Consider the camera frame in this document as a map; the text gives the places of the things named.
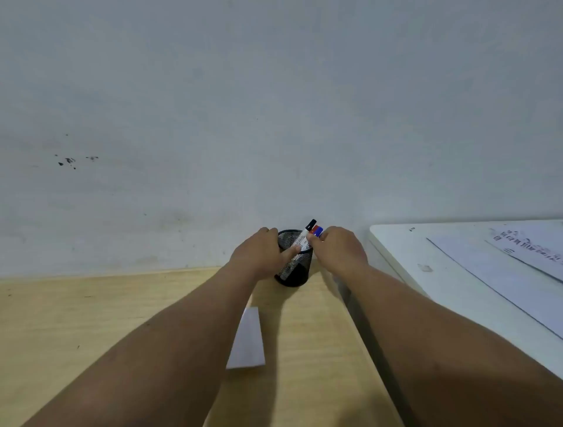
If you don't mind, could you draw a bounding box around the person's left hand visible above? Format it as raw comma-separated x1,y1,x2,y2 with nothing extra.
228,227,302,281

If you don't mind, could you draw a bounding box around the person's right hand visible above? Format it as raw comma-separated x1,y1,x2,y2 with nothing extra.
306,226,369,282

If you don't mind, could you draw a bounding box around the white marker with black cap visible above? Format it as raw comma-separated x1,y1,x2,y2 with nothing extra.
293,219,317,252

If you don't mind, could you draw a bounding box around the black mesh pen holder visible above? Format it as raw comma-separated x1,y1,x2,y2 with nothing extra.
274,229,314,288

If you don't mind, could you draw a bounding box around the person's right forearm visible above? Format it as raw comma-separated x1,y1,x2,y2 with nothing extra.
340,263,563,427

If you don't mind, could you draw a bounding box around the person's left forearm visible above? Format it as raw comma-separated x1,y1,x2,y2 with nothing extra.
21,263,265,427

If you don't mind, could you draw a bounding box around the small white paper sheet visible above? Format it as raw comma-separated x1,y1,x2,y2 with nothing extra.
225,306,266,370

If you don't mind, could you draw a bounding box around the large plain white paper sheet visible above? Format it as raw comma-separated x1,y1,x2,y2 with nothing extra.
427,234,563,340

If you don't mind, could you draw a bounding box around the white printed paper sheet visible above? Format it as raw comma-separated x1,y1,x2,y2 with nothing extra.
486,221,563,282

